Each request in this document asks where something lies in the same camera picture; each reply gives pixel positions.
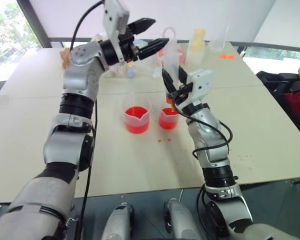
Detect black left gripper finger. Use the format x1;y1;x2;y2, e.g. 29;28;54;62
137;37;170;61
127;17;157;36

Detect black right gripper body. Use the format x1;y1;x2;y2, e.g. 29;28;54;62
168;83;194;107

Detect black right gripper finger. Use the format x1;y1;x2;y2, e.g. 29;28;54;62
161;68;177;94
177;65;191;87

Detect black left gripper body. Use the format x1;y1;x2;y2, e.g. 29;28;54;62
118;27;141;63

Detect red plastic cup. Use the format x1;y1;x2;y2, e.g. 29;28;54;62
156;47;187;66

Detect small clear cup red liquid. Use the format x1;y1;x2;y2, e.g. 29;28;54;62
157;101;180;131

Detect large clear cup red liquid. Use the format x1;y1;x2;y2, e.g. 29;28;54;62
121;94;153;134

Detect small bottle blue label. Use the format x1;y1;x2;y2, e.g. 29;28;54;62
126;63;136;79

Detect clear bottle yellow cap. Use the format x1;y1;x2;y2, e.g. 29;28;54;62
186;28;206;66

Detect clear empty beaker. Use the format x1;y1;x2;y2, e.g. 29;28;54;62
207;23;231;52

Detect orange crumpled wrapper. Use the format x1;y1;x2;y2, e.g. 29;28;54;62
59;48;71;70

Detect black chair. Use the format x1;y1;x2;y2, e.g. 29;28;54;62
256;70;300;141

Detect red bag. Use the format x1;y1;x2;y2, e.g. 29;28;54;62
283;89;300;126

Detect silver rounded robot leg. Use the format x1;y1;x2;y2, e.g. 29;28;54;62
163;198;209;240
99;202;135;240

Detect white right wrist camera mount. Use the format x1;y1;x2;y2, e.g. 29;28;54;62
182;69;214;107

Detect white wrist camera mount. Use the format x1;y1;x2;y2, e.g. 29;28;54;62
101;0;130;63
182;69;214;107

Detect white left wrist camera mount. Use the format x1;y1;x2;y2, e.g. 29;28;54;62
101;0;130;63

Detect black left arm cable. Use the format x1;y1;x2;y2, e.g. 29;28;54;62
69;0;106;240

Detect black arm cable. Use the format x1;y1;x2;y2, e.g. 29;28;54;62
171;96;234;161
69;0;106;240

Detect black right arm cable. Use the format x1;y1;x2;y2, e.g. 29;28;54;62
171;96;234;161

